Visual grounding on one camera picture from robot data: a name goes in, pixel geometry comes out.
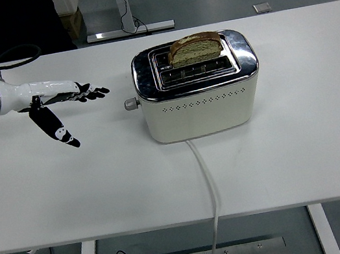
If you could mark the cream chrome two-slot toaster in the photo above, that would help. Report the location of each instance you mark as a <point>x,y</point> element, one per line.
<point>201,115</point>

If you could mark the brown bread slice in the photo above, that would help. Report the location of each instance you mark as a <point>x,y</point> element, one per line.
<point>193,52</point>

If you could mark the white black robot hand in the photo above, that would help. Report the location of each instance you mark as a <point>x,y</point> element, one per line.
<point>13,95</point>

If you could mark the white desk leg with foot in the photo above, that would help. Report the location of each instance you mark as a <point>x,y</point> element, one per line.
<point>122,4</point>

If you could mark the brown cardboard box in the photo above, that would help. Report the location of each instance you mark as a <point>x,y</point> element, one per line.
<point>74,23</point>

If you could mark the person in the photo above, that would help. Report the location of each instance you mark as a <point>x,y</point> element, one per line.
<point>23,21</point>

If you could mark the grey floor socket plate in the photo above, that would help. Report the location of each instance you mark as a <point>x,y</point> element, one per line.
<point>262,7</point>

